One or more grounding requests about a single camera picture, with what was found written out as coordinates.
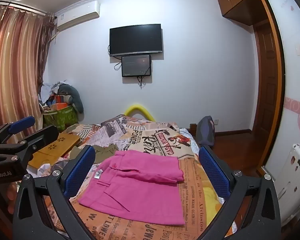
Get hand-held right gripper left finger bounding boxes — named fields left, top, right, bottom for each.
left=12, top=145, right=97, bottom=240

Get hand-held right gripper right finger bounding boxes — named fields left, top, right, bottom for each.
left=199, top=145, right=282, bottom=240

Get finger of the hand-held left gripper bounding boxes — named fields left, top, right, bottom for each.
left=0, top=116, right=36, bottom=147
left=0, top=124, right=59, bottom=167

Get pink pants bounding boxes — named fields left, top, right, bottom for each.
left=78, top=150, right=186, bottom=225

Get olive green pants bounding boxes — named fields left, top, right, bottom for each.
left=69, top=144, right=117, bottom=164

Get wooden lap table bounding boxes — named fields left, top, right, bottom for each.
left=28, top=132, right=81, bottom=170

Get green bag with clothes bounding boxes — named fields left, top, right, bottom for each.
left=42, top=105, right=78, bottom=132

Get newspaper print bed blanket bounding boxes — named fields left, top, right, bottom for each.
left=27, top=114, right=238, bottom=240

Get grey blue bag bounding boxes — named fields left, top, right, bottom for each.
left=197, top=116, right=215, bottom=147

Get pile of mixed clothes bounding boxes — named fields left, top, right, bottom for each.
left=38, top=80, right=74, bottom=107

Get striped pink brown curtain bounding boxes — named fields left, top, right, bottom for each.
left=0, top=2, right=56, bottom=140

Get yellow foam tube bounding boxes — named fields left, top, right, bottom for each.
left=124, top=102, right=155, bottom=122

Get brown wooden door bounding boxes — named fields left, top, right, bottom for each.
left=252, top=21, right=277, bottom=174

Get white sliding wardrobe door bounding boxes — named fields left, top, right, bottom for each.
left=264, top=0, right=300, bottom=170

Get white air conditioner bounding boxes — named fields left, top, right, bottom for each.
left=55, top=0, right=101, bottom=30

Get wooden overhead cabinet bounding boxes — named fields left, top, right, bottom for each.
left=216, top=0, right=268, bottom=27

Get small black wall monitor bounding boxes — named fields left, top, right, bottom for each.
left=121, top=54, right=152, bottom=77

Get black wall television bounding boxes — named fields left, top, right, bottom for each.
left=109, top=24, right=163, bottom=57

